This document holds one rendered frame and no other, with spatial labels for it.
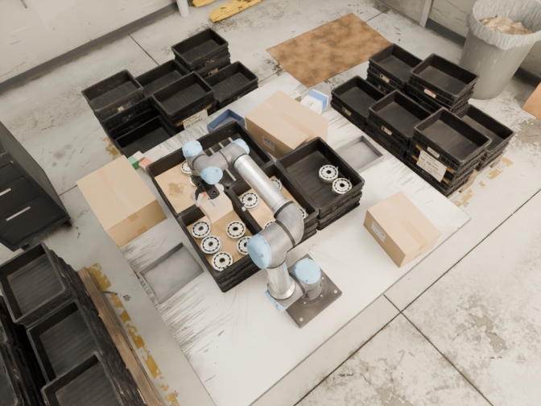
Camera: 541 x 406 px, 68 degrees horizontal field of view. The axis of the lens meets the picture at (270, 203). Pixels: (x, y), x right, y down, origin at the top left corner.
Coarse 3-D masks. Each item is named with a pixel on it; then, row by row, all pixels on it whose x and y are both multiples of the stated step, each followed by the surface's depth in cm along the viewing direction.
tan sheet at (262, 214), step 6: (282, 186) 220; (246, 192) 220; (282, 192) 218; (240, 198) 218; (288, 198) 216; (264, 204) 215; (252, 210) 213; (258, 210) 213; (264, 210) 212; (270, 210) 212; (258, 216) 211; (264, 216) 211; (270, 216) 210; (306, 216) 209; (258, 222) 209; (264, 222) 208
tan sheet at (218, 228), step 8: (224, 216) 212; (232, 216) 212; (192, 224) 211; (216, 224) 210; (224, 224) 210; (216, 232) 207; (224, 232) 207; (248, 232) 206; (224, 240) 204; (200, 248) 203; (224, 248) 202; (232, 248) 202; (208, 256) 200; (232, 256) 199; (240, 256) 199; (216, 272) 195
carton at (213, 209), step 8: (208, 200) 183; (216, 200) 183; (224, 200) 183; (200, 208) 187; (208, 208) 181; (216, 208) 181; (224, 208) 183; (232, 208) 187; (208, 216) 183; (216, 216) 183
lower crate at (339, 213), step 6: (360, 198) 221; (348, 204) 212; (354, 204) 219; (342, 210) 217; (348, 210) 222; (330, 216) 210; (336, 216) 216; (342, 216) 220; (318, 222) 210; (324, 222) 214; (330, 222) 219; (318, 228) 217
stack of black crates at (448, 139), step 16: (448, 112) 273; (416, 128) 267; (432, 128) 280; (448, 128) 279; (464, 128) 270; (432, 144) 261; (448, 144) 271; (464, 144) 270; (480, 144) 266; (416, 160) 285; (448, 160) 258; (464, 160) 250; (432, 176) 280; (448, 176) 268; (464, 176) 281; (448, 192) 278
